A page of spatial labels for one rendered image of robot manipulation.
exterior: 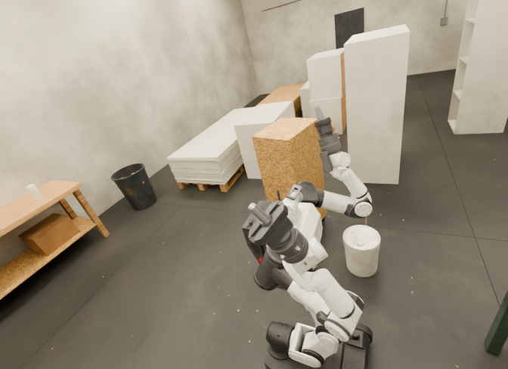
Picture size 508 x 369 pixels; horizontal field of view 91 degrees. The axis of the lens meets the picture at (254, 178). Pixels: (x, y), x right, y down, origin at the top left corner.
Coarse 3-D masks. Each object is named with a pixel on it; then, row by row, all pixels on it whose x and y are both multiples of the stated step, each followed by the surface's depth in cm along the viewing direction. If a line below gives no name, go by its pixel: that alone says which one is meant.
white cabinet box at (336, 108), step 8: (344, 96) 495; (312, 104) 484; (320, 104) 478; (328, 104) 472; (336, 104) 466; (344, 104) 499; (312, 112) 492; (328, 112) 479; (336, 112) 473; (344, 112) 503; (336, 120) 481; (344, 120) 507; (336, 128) 489; (344, 128) 510
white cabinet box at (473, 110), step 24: (480, 0) 310; (504, 0) 302; (480, 24) 321; (504, 24) 313; (480, 48) 333; (504, 48) 324; (456, 72) 401; (480, 72) 346; (504, 72) 336; (456, 96) 418; (480, 96) 360; (504, 96) 349; (456, 120) 432; (480, 120) 375; (504, 120) 364
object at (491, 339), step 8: (504, 296) 141; (504, 304) 140; (504, 312) 140; (496, 320) 149; (504, 320) 143; (496, 328) 149; (504, 328) 146; (488, 336) 159; (496, 336) 151; (504, 336) 149; (488, 344) 158; (496, 344) 155; (496, 352) 158
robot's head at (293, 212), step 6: (294, 192) 103; (288, 198) 99; (300, 198) 103; (288, 204) 96; (294, 204) 97; (288, 210) 97; (294, 210) 96; (300, 210) 104; (288, 216) 99; (294, 216) 102
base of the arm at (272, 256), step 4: (268, 248) 90; (268, 252) 88; (272, 252) 88; (268, 256) 87; (272, 256) 87; (276, 256) 87; (272, 260) 86; (276, 260) 86; (280, 260) 86; (276, 264) 86; (280, 264) 86; (256, 280) 92; (256, 284) 92; (260, 284) 91; (264, 288) 91; (268, 288) 91; (272, 288) 92
